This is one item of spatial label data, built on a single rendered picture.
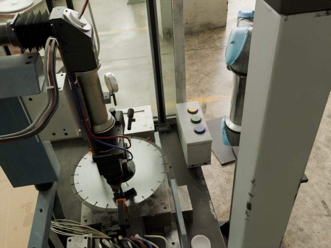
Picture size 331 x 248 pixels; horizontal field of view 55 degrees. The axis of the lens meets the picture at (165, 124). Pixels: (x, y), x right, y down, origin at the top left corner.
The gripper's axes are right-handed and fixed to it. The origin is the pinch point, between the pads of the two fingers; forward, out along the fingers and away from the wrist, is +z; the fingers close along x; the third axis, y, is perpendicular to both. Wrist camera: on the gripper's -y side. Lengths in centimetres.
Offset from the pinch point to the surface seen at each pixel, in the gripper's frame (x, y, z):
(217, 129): 42, 48, 89
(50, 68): -25, -102, -65
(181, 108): 8.8, -33.2, 1.3
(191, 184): -16, -56, 16
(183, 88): 12.4, -27.1, -5.0
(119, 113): -10, -80, -34
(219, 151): 26, 27, 89
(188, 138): -7.0, -47.2, 1.3
